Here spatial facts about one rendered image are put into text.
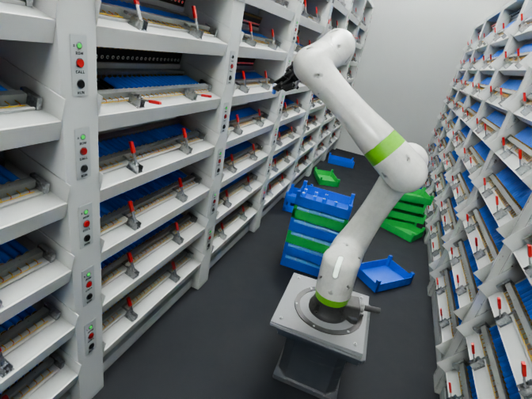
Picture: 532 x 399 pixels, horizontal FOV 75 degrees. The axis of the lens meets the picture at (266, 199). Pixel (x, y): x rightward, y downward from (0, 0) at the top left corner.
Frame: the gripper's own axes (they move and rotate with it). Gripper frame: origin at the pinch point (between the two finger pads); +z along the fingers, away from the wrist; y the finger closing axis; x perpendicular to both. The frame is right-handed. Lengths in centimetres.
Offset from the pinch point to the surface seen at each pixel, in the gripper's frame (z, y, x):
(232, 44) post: -0.9, 4.5, 23.5
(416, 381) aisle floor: -18, -104, -85
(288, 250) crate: 52, -61, -55
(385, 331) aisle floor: 5, -89, -90
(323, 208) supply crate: 29, -36, -56
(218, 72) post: 4.0, -5.6, 24.6
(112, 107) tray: -22, -41, 55
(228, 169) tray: 41, -31, -3
